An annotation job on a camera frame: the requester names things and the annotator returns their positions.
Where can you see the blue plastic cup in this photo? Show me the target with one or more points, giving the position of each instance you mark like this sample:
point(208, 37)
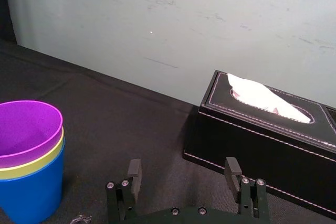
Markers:
point(31, 197)

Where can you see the black leather tissue box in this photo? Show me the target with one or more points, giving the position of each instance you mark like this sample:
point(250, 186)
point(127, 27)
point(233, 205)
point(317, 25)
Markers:
point(262, 161)

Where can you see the black table cloth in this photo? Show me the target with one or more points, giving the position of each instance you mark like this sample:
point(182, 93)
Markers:
point(118, 134)

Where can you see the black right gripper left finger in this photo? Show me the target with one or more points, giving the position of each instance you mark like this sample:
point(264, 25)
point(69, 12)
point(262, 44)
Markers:
point(134, 182)

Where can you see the purple plastic cup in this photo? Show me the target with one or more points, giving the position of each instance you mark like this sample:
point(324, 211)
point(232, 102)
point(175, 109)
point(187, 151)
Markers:
point(25, 129)

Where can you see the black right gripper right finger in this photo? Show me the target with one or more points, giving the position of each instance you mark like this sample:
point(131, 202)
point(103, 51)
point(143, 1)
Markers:
point(240, 184)

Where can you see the yellow-green plastic cup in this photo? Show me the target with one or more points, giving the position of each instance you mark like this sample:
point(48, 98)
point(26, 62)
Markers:
point(39, 163)

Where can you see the white tissue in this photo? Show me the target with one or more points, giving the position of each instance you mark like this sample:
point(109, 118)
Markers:
point(265, 98)

